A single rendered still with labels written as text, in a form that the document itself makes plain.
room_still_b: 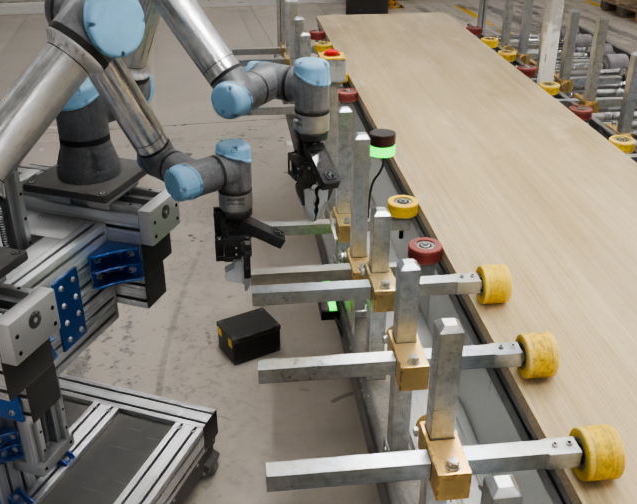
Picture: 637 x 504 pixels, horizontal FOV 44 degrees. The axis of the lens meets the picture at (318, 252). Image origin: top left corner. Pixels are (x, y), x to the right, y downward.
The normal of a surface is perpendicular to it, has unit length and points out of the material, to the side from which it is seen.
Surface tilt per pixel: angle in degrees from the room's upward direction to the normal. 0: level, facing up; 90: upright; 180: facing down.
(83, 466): 0
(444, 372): 90
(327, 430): 0
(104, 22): 85
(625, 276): 0
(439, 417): 90
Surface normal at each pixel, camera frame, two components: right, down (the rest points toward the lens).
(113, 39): 0.74, 0.24
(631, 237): 0.00, -0.88
